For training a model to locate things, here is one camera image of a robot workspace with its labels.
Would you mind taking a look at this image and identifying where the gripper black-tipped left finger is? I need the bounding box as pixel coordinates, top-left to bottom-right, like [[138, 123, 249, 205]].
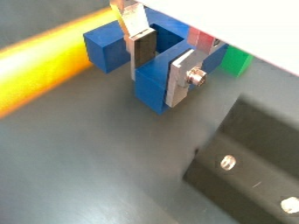
[[109, 0, 156, 80]]

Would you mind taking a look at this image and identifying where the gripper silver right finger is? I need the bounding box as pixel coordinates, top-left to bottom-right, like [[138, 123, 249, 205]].
[[165, 27, 220, 108]]

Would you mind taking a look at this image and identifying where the blue U-shaped block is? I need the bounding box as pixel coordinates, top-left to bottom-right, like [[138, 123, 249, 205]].
[[82, 7, 228, 114]]

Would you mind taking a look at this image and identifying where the yellow long block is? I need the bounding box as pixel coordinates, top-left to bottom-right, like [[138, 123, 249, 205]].
[[0, 8, 116, 119]]

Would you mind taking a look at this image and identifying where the green stepped block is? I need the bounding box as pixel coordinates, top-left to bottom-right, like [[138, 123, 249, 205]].
[[218, 45, 253, 77]]

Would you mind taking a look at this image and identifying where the black angled fixture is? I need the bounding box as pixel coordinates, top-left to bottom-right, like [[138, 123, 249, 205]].
[[182, 96, 299, 224]]

